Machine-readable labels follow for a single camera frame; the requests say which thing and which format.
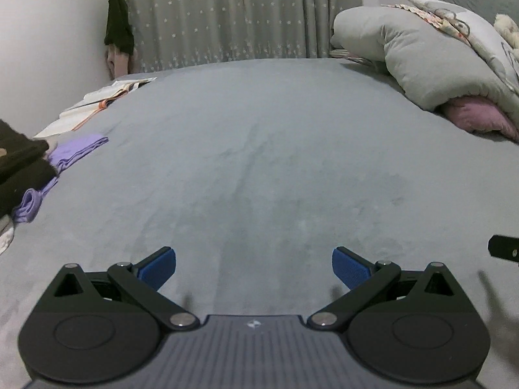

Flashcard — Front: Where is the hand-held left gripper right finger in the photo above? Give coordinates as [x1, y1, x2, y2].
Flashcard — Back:
[307, 246, 471, 329]

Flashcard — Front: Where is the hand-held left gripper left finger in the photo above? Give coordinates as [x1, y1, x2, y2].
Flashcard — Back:
[53, 246, 194, 329]

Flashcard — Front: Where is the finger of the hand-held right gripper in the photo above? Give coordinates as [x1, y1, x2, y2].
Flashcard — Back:
[488, 234, 519, 268]

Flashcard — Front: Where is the pink pillow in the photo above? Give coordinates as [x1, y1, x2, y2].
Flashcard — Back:
[440, 97, 519, 142]

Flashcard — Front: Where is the grey bed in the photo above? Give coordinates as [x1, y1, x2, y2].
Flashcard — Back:
[0, 59, 519, 389]

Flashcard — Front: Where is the purple cloth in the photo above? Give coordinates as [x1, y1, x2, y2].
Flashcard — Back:
[12, 133, 109, 223]

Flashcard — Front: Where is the grey white cloth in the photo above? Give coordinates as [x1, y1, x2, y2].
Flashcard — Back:
[0, 217, 16, 256]

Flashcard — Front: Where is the black folded garment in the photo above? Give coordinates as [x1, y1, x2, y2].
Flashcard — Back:
[0, 119, 57, 217]

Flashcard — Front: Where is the pink hanging garment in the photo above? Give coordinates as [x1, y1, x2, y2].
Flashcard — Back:
[106, 46, 140, 81]

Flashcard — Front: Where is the striped pink cloth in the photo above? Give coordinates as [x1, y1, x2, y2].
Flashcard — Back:
[329, 48, 386, 65]

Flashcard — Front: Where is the grey folded duvet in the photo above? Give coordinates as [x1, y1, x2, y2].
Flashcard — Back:
[330, 7, 519, 130]

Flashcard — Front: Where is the cartoon print pillow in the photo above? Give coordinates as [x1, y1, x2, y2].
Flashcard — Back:
[381, 0, 519, 102]

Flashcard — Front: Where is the white plush toy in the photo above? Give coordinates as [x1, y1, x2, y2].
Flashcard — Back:
[494, 13, 519, 49]

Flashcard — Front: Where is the dark green hanging garment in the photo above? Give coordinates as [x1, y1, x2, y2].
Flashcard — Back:
[104, 0, 135, 55]

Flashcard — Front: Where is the grey star print curtain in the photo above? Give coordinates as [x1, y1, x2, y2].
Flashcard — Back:
[122, 0, 363, 74]

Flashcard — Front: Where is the white cloth orange strap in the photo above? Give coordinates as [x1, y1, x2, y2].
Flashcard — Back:
[31, 96, 112, 138]

